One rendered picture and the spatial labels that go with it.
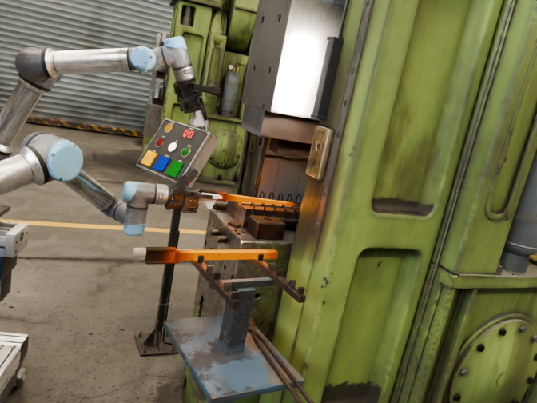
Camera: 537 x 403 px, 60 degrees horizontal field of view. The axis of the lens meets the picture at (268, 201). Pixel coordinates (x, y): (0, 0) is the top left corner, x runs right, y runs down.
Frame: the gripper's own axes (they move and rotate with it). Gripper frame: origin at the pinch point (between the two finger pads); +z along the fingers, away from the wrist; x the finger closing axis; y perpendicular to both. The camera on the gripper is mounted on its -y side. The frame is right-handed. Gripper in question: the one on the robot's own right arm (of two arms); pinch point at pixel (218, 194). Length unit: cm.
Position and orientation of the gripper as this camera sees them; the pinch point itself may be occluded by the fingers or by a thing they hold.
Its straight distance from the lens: 180.8
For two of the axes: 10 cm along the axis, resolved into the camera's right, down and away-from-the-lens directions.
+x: 4.0, 2.8, -8.7
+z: 8.9, 0.9, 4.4
